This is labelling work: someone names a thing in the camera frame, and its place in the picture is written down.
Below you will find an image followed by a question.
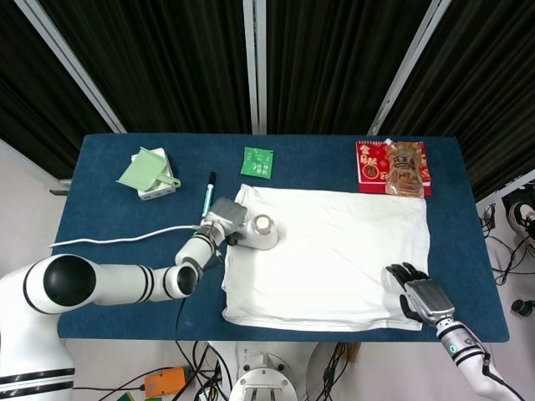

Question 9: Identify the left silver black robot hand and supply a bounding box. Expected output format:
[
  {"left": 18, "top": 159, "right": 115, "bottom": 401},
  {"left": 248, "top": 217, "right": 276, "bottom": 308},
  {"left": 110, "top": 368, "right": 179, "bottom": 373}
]
[{"left": 202, "top": 197, "right": 248, "bottom": 246}]

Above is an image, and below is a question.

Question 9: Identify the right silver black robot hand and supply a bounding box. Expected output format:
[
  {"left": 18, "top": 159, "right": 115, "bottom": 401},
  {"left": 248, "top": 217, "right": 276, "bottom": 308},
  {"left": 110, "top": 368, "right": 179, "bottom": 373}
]
[{"left": 382, "top": 261, "right": 456, "bottom": 326}]

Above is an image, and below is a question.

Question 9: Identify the white handheld steamer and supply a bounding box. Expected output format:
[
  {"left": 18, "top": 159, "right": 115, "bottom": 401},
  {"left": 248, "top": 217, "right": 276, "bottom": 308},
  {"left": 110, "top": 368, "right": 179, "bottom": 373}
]
[{"left": 227, "top": 212, "right": 281, "bottom": 251}]

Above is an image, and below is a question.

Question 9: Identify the white cloth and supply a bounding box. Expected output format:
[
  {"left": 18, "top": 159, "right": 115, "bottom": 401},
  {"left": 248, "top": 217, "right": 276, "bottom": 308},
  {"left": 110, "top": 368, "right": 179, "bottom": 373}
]
[{"left": 220, "top": 183, "right": 432, "bottom": 333}]

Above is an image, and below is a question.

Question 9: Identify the black and white marker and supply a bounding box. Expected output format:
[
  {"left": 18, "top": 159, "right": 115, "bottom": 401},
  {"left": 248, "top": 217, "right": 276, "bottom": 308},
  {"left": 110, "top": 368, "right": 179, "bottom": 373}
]
[{"left": 201, "top": 170, "right": 217, "bottom": 218}]

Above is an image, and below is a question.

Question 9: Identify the green sachet packet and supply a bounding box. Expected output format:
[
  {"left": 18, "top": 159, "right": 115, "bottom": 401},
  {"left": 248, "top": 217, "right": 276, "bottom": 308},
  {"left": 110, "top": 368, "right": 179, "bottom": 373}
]
[{"left": 240, "top": 145, "right": 276, "bottom": 178}]

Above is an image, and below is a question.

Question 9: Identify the small white cardboard box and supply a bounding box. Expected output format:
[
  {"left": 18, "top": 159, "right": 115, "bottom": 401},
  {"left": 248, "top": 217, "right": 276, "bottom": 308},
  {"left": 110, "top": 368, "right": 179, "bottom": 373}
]
[{"left": 130, "top": 146, "right": 176, "bottom": 202}]

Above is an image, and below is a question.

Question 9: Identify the light green plastic dustpan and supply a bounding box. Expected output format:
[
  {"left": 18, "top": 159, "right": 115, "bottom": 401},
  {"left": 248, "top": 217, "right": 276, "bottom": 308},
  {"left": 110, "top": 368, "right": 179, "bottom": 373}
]
[{"left": 115, "top": 145, "right": 182, "bottom": 193}]

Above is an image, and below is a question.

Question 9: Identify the black round caster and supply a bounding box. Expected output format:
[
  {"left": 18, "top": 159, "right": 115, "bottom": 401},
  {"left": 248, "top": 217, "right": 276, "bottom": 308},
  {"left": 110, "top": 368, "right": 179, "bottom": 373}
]
[{"left": 512, "top": 298, "right": 535, "bottom": 319}]

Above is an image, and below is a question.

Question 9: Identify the blue felt table cover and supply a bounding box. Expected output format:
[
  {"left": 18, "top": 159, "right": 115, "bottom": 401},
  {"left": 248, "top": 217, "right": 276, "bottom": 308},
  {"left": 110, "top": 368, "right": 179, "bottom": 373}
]
[{"left": 53, "top": 133, "right": 512, "bottom": 344}]

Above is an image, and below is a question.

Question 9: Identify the white black sneaker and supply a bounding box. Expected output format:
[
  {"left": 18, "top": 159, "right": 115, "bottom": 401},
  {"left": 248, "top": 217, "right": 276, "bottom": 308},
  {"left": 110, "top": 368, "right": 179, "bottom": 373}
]
[{"left": 507, "top": 195, "right": 535, "bottom": 242}]

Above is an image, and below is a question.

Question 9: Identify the brown sauce spout pouch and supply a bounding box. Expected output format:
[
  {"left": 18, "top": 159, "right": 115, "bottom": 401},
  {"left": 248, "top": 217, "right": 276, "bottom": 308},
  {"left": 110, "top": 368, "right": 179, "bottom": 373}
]
[{"left": 384, "top": 137, "right": 427, "bottom": 199}]

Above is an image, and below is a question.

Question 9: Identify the red spiral notebook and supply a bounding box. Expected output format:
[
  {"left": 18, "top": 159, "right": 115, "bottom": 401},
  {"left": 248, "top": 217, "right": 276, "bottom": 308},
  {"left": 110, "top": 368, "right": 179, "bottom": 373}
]
[{"left": 355, "top": 140, "right": 433, "bottom": 195}]

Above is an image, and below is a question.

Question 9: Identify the black pleated curtain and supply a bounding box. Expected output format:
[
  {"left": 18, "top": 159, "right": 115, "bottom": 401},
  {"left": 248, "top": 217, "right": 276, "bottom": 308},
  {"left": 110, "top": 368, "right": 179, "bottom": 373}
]
[{"left": 0, "top": 0, "right": 535, "bottom": 201}]

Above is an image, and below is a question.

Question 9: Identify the white robot torso base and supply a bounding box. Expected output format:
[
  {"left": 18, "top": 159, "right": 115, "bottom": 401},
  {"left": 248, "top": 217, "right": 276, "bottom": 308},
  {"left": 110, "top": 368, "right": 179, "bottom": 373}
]
[{"left": 207, "top": 341, "right": 324, "bottom": 401}]

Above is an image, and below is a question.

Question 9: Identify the orange handheld device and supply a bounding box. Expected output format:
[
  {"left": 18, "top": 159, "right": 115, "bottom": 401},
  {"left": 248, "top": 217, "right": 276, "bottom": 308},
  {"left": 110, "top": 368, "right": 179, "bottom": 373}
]
[{"left": 143, "top": 366, "right": 187, "bottom": 398}]

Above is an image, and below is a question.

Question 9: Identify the black side cable tangle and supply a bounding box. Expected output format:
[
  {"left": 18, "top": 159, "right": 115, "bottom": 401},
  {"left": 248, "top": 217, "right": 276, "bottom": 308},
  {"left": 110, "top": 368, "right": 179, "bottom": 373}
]
[{"left": 479, "top": 202, "right": 535, "bottom": 290}]

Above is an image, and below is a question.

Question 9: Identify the white metal frame post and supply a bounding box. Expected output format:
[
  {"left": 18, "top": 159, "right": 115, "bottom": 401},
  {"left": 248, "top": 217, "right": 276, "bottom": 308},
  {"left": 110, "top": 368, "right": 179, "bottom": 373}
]
[
  {"left": 14, "top": 0, "right": 127, "bottom": 135},
  {"left": 242, "top": 0, "right": 268, "bottom": 135},
  {"left": 367, "top": 0, "right": 455, "bottom": 135}
]

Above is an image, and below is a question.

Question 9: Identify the black floor cable tangle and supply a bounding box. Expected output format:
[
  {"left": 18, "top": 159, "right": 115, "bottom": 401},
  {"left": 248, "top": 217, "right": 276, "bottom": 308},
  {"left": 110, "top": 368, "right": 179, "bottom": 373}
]
[{"left": 73, "top": 342, "right": 231, "bottom": 401}]

